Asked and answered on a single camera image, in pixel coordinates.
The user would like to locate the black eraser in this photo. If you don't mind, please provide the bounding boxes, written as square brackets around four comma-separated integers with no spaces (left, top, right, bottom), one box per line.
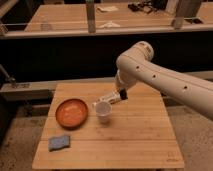
[120,89,128,100]

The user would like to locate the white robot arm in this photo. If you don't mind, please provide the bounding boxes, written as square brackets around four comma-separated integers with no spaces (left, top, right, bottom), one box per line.
[115,41,213,121]

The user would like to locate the white ceramic cup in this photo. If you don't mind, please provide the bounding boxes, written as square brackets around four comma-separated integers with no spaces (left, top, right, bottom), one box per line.
[94,101,112,124]

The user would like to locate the orange plate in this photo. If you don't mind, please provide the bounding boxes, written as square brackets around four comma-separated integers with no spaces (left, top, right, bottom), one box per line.
[55,99,88,129]

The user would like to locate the white crumpled paper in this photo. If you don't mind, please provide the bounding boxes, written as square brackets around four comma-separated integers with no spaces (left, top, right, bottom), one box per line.
[99,21,121,28]

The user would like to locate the blue sponge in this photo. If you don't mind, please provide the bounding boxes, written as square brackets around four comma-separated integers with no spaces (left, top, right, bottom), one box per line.
[48,135,70,151]

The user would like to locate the white paper on desk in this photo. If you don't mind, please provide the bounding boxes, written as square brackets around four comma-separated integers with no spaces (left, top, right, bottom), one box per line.
[97,6,118,12]

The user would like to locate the grey metal post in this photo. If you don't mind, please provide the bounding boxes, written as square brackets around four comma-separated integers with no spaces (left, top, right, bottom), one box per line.
[171,0,199,29]
[86,0,96,33]

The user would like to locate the black cables on desk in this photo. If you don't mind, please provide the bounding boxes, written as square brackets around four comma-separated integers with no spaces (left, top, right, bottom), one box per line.
[127,1,158,14]

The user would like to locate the grey metal post right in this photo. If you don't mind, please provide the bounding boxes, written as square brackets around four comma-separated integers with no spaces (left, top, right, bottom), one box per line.
[171,0,199,29]

